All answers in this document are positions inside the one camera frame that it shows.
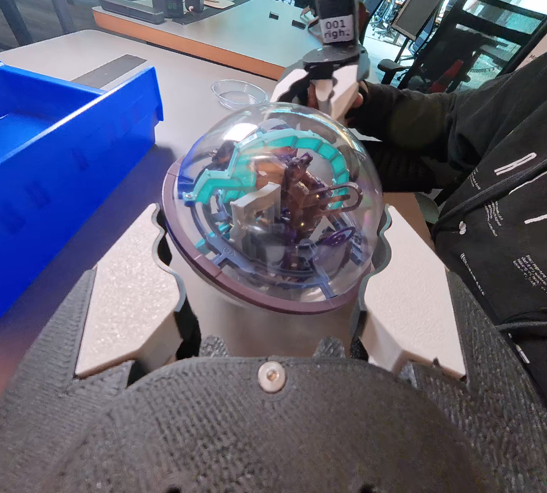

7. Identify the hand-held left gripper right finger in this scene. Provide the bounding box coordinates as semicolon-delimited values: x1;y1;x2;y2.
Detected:
356;207;466;378

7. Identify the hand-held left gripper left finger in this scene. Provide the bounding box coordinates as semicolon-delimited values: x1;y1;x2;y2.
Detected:
75;205;201;378

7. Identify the clear maze ball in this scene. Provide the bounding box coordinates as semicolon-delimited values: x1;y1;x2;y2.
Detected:
163;102;383;316

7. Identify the clear plastic dish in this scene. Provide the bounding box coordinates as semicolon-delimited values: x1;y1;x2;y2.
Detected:
211;79;269;111

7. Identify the wooden-edged desk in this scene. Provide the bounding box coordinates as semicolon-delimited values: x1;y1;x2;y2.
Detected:
92;0;342;83

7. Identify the blue plastic bin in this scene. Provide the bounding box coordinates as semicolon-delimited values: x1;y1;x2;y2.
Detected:
0;62;164;319

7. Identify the person's right forearm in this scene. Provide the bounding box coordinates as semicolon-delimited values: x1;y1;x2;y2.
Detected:
346;81;458;196

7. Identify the black monitor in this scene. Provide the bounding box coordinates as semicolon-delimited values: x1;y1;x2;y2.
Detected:
389;0;464;42

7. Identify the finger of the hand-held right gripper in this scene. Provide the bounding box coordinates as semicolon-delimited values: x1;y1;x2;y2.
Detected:
272;66;313;107
328;74;366;126

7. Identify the black office chair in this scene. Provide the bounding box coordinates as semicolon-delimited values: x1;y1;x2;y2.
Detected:
376;0;547;93

